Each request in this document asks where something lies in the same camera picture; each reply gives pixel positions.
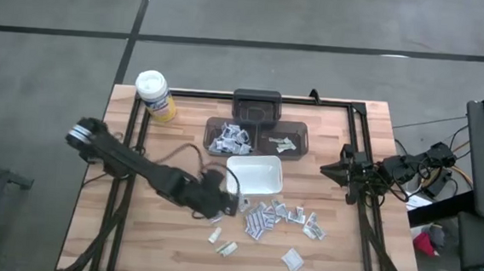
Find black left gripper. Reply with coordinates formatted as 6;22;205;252
181;169;243;222

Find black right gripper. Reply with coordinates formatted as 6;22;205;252
318;141;376;207

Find white plastic bin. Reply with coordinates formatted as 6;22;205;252
223;152;286;199

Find grey translucent plastic bin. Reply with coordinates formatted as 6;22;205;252
202;114;259;159
253;118;311;162
230;87;284;130

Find white paper sheet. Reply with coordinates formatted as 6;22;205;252
402;191;435;214

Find black desk crossbar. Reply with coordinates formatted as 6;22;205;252
406;186;476;233

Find red and grey cloth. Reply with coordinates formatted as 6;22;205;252
409;222;449;259

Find yellow Lysol wipes canister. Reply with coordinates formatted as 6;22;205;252
132;68;181;126

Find dark grey keyboard desk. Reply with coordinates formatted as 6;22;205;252
454;210;484;271

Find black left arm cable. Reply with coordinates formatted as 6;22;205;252
152;140;245;196

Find black cable clip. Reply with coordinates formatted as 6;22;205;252
307;87;324;105

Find floor cable bundle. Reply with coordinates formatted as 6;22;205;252
389;118;481;204

